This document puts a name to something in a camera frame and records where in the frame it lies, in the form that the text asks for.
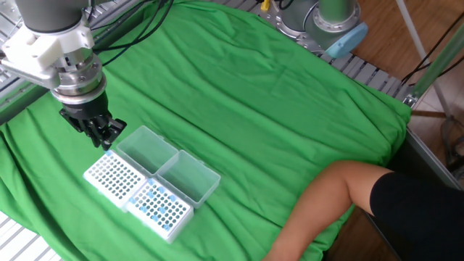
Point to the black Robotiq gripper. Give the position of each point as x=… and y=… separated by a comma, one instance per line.
x=88, y=110

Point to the white pipette tip box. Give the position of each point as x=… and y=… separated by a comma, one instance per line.
x=145, y=148
x=181, y=229

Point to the person's right forearm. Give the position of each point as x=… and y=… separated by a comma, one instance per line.
x=308, y=217

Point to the silver grey UR5 robot arm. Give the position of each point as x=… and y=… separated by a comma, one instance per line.
x=50, y=14

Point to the green table cloth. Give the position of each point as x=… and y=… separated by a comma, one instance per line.
x=253, y=108

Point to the yellow plastic clip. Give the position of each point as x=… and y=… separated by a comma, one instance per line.
x=265, y=5

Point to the white metal pole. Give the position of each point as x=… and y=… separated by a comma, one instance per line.
x=415, y=40

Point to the grey metal frame rail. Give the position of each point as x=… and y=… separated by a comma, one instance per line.
x=18, y=105

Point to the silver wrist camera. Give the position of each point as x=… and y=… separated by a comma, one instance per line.
x=29, y=74

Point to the white printed camera mount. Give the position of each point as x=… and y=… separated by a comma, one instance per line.
x=32, y=50

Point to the silver corner bracket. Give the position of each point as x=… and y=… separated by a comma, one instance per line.
x=409, y=100

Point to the green covered frame post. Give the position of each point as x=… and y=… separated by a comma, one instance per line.
x=438, y=60

